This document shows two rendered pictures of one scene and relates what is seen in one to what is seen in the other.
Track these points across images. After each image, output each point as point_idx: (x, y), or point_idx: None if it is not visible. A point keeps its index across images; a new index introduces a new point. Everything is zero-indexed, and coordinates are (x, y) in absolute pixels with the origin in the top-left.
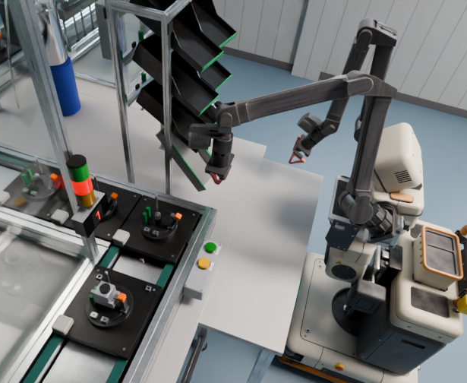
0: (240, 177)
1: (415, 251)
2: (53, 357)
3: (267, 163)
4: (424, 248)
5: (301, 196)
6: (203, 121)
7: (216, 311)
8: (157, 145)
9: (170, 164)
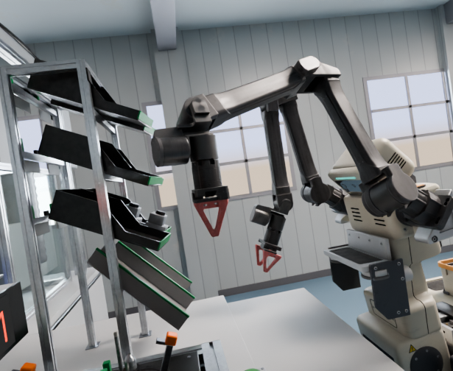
0: (216, 325)
1: None
2: None
3: (237, 304)
4: None
5: (301, 307)
6: (149, 229)
7: None
8: (82, 348)
9: (121, 295)
